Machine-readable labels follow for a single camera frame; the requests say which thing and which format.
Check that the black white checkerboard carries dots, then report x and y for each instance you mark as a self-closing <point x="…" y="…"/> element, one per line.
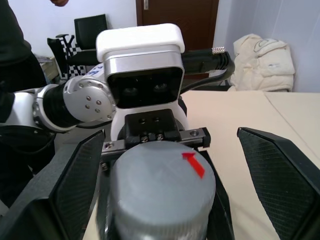
<point x="75" y="71"/>

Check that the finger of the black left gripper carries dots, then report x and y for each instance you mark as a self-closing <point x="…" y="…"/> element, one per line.
<point x="102" y="205"/>
<point x="222" y="212"/>

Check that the gray jar lid red arrow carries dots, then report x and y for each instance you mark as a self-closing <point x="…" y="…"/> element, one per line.
<point x="160" y="185"/>

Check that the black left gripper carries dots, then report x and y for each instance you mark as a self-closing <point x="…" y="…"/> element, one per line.
<point x="150" y="127"/>

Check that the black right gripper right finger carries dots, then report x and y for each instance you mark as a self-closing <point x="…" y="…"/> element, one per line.
<point x="282" y="180"/>

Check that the brown wooden door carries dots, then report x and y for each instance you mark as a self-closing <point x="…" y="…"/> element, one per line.
<point x="190" y="20"/>

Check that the black office chair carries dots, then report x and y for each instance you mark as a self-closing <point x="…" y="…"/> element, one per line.
<point x="90" y="30"/>

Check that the person in dark shirt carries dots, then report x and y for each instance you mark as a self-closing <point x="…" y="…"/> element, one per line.
<point x="12" y="45"/>

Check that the white crumpled jacket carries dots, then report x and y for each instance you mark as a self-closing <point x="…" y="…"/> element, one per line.
<point x="262" y="65"/>

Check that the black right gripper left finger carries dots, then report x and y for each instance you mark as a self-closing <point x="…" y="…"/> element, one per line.
<point x="50" y="195"/>

